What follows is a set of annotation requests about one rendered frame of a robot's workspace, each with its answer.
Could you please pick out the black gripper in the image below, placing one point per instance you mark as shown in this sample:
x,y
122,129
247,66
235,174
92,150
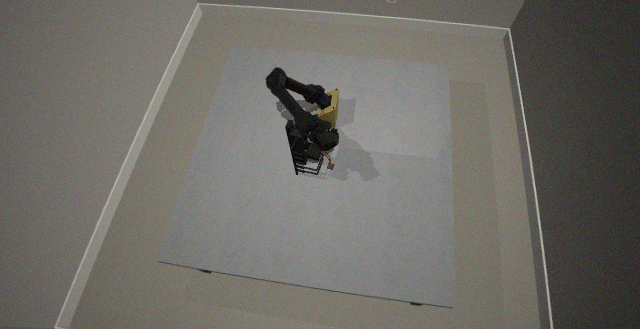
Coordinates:
x,y
314,150

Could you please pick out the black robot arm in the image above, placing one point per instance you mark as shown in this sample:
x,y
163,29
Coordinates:
x,y
277,81

